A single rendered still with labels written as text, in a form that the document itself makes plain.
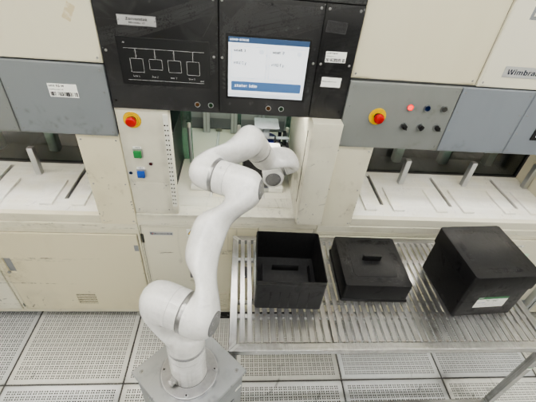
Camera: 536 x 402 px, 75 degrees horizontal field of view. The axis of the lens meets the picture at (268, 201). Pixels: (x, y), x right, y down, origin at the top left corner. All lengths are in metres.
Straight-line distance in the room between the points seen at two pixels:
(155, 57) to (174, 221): 0.77
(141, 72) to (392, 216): 1.33
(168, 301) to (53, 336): 1.58
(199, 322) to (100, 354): 1.44
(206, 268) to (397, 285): 0.88
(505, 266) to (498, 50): 0.81
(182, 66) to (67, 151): 1.08
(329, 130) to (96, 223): 1.17
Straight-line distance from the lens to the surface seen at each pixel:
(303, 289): 1.40
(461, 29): 1.51
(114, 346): 2.36
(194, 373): 1.25
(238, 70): 1.33
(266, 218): 1.70
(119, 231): 1.86
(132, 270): 2.06
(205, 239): 0.96
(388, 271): 1.61
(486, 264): 1.63
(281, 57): 1.32
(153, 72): 1.38
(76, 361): 2.38
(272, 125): 1.73
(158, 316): 1.02
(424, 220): 1.95
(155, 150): 1.52
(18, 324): 2.66
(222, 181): 0.97
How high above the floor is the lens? 1.99
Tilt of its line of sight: 39 degrees down
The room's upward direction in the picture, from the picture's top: 6 degrees clockwise
